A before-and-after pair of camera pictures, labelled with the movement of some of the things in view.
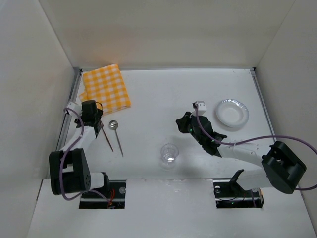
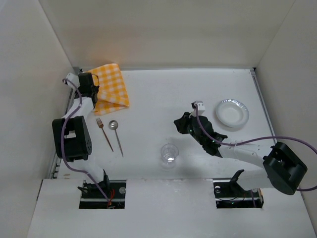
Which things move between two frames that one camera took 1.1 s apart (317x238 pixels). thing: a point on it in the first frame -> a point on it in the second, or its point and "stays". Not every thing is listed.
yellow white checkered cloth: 106,85 stays
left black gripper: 99,123 -> 92,89
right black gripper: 186,123 stays
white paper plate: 232,113 stays
